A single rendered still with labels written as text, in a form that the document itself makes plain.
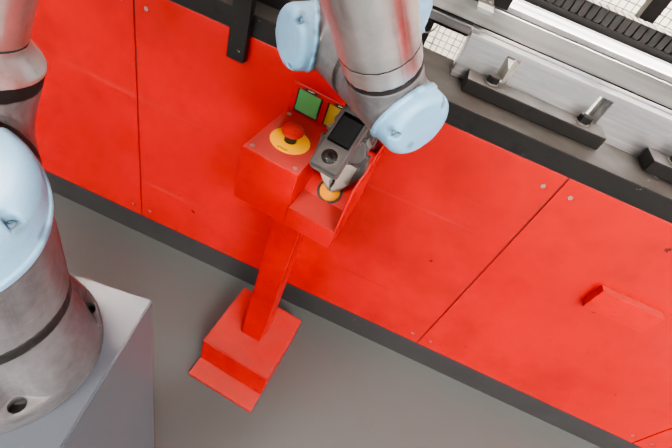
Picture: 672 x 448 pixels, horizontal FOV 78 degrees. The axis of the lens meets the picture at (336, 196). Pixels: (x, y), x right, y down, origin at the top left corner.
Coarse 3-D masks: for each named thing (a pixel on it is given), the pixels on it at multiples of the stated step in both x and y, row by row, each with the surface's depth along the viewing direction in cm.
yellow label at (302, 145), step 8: (280, 128) 74; (272, 136) 72; (280, 136) 73; (304, 136) 75; (272, 144) 71; (280, 144) 71; (288, 144) 72; (296, 144) 72; (304, 144) 73; (288, 152) 70; (296, 152) 71; (304, 152) 72
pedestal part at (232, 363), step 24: (240, 312) 119; (216, 336) 112; (240, 336) 114; (264, 336) 116; (288, 336) 118; (216, 360) 114; (240, 360) 110; (264, 360) 112; (216, 384) 114; (240, 384) 116; (264, 384) 111
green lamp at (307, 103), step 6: (300, 90) 76; (300, 96) 77; (306, 96) 76; (312, 96) 76; (300, 102) 77; (306, 102) 77; (312, 102) 76; (318, 102) 76; (300, 108) 78; (306, 108) 78; (312, 108) 77; (318, 108) 76; (306, 114) 78; (312, 114) 78
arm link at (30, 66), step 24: (0, 0) 28; (24, 0) 30; (0, 24) 29; (24, 24) 31; (0, 48) 30; (24, 48) 33; (0, 72) 31; (24, 72) 32; (0, 96) 31; (24, 96) 33; (0, 120) 31; (24, 120) 34
